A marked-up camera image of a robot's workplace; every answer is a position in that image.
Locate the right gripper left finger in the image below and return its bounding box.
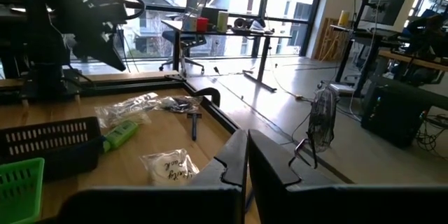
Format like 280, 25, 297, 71
57, 129, 249, 224

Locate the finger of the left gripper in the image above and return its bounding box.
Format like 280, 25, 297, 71
71, 47, 90, 60
83, 38, 127, 72

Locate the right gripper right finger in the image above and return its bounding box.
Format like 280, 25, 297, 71
248, 129, 448, 224

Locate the white vanity pack bag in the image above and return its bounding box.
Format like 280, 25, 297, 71
139, 148, 200, 187

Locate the blue disposable razor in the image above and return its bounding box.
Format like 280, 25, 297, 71
186, 111, 203, 142

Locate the clear bag of black ties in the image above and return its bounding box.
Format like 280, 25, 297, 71
157, 94, 204, 114

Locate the green travel bottle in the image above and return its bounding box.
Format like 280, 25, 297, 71
103, 120, 140, 153

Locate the clear bag of cotton swabs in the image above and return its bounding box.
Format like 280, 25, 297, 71
94, 92, 160, 130

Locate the black office chair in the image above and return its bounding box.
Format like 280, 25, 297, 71
159, 29, 207, 74

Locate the black floor fan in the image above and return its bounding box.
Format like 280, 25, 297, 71
288, 85, 340, 169

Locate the white and blue box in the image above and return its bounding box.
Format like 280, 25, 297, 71
183, 16, 198, 32

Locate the black computer case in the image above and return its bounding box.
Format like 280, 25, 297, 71
360, 85, 433, 150

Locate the black device box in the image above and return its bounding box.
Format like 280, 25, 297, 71
201, 6, 220, 25

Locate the black slotted plastic basket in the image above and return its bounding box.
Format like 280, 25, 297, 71
0, 116, 105, 183

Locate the black table clamp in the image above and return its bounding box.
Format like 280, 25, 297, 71
192, 86, 221, 108

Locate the green cylindrical canister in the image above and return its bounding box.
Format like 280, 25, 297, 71
216, 10, 230, 33

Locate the green slotted plastic basket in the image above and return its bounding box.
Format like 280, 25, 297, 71
0, 157, 46, 224

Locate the white cloth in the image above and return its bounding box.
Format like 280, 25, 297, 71
248, 19, 267, 32

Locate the black standing desk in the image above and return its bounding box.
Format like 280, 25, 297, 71
160, 19, 293, 94

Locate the plywood board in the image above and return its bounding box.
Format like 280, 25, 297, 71
314, 17, 346, 62

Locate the wooden table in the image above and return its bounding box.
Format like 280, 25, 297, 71
377, 48, 448, 74

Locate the yellow cup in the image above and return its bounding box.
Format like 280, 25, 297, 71
337, 9, 351, 27

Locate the person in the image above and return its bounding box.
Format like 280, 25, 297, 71
405, 13, 448, 60

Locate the dark computer monitor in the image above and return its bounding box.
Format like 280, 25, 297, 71
360, 0, 409, 27

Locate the black aluminium table frame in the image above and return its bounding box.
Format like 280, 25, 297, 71
20, 73, 248, 137

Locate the floor cable with yellow plug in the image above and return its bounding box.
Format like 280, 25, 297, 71
269, 55, 305, 101

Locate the black window frame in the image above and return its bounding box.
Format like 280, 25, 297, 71
0, 0, 328, 60

